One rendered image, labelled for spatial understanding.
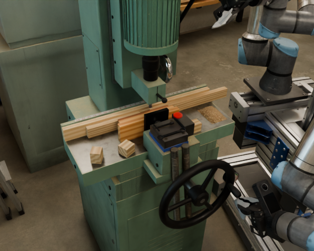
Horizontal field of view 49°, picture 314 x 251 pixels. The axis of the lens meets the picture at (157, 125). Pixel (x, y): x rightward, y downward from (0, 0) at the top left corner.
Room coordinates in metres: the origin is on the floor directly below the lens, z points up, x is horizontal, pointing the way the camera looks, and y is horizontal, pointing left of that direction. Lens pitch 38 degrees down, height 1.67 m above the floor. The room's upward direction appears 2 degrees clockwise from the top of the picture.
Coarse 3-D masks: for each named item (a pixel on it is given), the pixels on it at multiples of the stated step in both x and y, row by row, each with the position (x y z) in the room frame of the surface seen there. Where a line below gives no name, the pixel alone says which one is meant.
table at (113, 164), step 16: (192, 112) 1.10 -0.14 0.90; (208, 128) 1.00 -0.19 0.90; (224, 128) 1.02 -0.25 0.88; (64, 144) 0.92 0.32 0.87; (80, 144) 0.89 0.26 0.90; (96, 144) 0.89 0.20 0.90; (112, 144) 0.89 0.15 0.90; (80, 160) 0.81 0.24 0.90; (112, 160) 0.81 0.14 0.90; (128, 160) 0.83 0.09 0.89; (144, 160) 0.85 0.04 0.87; (80, 176) 0.77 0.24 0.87; (96, 176) 0.77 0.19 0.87; (112, 176) 0.80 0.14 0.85; (160, 176) 0.78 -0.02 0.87
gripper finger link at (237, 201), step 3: (237, 198) 0.76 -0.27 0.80; (234, 201) 0.75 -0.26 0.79; (237, 201) 0.73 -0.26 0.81; (240, 201) 0.73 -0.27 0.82; (240, 204) 0.71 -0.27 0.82; (243, 204) 0.71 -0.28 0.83; (246, 204) 0.71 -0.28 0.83; (249, 204) 0.70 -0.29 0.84; (237, 207) 0.72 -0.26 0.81; (246, 207) 0.69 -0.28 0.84; (240, 213) 0.71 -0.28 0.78; (243, 216) 0.70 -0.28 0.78; (249, 216) 0.68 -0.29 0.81; (243, 219) 0.70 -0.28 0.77
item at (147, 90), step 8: (136, 72) 1.10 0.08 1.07; (136, 80) 1.07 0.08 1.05; (144, 80) 1.04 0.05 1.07; (160, 80) 1.04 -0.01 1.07; (136, 88) 1.07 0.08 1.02; (144, 88) 1.02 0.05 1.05; (152, 88) 1.00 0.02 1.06; (160, 88) 1.01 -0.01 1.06; (144, 96) 1.02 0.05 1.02; (152, 96) 1.00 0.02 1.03
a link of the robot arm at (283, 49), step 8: (280, 40) 1.46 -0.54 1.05; (288, 40) 1.47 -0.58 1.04; (272, 48) 1.43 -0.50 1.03; (280, 48) 1.41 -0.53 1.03; (288, 48) 1.40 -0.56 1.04; (296, 48) 1.41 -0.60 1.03; (272, 56) 1.41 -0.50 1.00; (280, 56) 1.40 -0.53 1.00; (288, 56) 1.39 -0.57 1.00; (296, 56) 1.41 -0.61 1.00; (272, 64) 1.41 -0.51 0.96; (280, 64) 1.40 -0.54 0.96; (288, 64) 1.39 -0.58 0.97; (280, 72) 1.40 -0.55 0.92; (288, 72) 1.40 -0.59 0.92
